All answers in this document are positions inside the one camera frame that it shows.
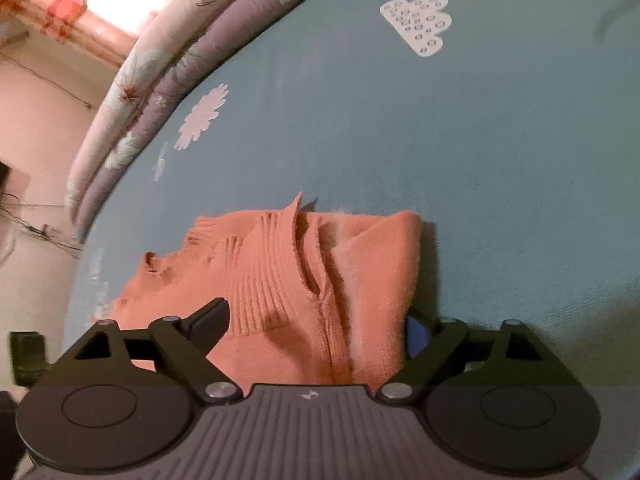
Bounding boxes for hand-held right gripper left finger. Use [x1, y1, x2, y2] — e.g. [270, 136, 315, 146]
[72, 297, 231, 403]

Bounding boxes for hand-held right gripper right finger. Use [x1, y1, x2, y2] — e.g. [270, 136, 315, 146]
[376, 310, 556, 405]

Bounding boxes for orange striped knit sweater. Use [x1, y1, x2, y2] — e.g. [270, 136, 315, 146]
[107, 191, 425, 386]

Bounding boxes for dark green box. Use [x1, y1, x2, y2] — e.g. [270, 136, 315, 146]
[10, 331, 47, 386]

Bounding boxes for blue floral bed sheet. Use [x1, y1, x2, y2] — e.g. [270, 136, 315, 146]
[62, 0, 640, 480]

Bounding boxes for folded floral quilt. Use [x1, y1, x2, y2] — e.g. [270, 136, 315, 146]
[65, 0, 371, 226]

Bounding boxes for pink window curtain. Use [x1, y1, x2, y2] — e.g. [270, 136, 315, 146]
[0, 0, 216, 68]

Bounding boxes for black wall power cables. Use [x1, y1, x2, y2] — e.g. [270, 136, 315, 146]
[0, 192, 83, 258]

